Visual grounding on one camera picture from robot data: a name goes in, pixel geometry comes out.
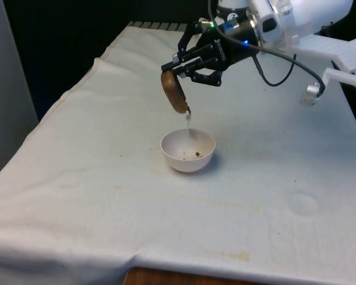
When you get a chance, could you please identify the black cable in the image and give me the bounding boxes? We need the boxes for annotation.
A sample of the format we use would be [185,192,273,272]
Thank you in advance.
[207,0,327,96]
[254,53,299,87]

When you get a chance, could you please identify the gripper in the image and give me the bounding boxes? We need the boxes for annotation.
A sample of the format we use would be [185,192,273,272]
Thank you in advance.
[161,17,262,87]

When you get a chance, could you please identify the white bowl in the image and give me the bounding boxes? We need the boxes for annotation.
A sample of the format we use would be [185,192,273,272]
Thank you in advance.
[160,128,217,173]

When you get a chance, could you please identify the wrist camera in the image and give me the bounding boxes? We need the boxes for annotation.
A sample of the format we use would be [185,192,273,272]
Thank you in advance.
[290,31,356,107]

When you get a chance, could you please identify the coffee beans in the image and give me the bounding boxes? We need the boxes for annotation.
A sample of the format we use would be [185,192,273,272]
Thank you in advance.
[179,150,205,160]

